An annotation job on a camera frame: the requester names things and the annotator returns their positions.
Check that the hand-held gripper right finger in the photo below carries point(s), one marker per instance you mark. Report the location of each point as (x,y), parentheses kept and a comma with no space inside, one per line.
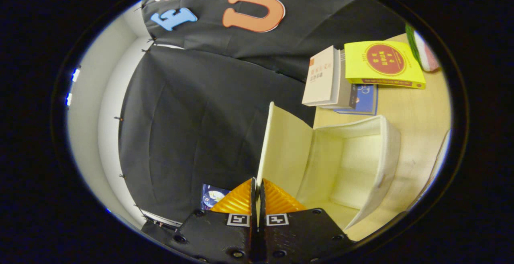
(297,236)

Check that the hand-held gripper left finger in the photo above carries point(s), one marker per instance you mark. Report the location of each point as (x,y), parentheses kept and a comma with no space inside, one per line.
(217,236)

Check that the cream fabric storage box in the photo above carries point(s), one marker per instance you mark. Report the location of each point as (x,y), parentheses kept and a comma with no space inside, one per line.
(361,155)

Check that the blue book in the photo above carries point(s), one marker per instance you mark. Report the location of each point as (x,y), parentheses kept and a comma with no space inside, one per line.
(367,99)

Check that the beige book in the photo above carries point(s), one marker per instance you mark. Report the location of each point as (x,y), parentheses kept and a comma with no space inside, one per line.
(321,75)

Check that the yellow book with red label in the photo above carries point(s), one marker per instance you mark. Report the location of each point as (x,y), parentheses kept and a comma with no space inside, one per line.
(385,59)

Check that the watermelon slice plush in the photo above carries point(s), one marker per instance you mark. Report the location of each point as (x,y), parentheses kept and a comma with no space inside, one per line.
(423,53)

